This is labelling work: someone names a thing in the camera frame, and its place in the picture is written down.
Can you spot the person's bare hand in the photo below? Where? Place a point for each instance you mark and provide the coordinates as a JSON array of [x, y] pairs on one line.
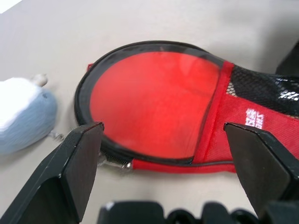
[[40, 79]]

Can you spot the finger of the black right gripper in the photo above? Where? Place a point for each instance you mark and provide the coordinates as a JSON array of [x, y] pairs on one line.
[[289, 64]]

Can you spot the red and black zip pouch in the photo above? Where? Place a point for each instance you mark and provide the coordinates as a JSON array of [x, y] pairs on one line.
[[236, 109]]

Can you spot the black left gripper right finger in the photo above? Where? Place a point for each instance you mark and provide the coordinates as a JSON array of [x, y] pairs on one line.
[[259, 163]]

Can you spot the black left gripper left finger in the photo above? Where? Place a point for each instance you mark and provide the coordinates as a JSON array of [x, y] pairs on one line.
[[58, 168]]

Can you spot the light blue plush toy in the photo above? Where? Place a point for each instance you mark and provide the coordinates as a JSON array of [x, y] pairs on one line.
[[21, 114]]

